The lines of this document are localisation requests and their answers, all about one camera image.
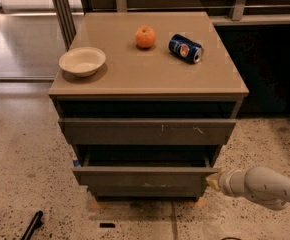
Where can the orange fruit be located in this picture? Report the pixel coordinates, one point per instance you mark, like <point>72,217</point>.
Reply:
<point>145,37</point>

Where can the black object on floor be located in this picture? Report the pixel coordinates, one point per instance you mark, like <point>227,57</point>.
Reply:
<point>35,224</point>

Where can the blue soda can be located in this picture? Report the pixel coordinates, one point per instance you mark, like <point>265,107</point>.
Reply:
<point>185,49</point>

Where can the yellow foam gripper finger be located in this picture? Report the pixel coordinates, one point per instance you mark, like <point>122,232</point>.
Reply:
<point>213,181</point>

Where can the grey drawer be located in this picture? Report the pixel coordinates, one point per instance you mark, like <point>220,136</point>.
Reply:
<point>110,131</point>
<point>144,179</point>

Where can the blue tape piece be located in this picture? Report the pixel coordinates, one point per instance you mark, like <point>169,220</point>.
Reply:
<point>76,163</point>

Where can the grey drawer cabinet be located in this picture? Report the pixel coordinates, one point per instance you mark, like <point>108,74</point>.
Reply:
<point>150,83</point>

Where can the white bowl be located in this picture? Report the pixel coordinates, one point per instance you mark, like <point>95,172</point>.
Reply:
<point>83,61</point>

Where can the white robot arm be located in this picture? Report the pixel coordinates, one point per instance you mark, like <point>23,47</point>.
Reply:
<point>259,185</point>

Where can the grey top drawer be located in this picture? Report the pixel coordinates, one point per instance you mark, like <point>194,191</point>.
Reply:
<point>110,131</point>

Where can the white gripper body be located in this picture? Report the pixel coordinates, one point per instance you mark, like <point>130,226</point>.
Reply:
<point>225,183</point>

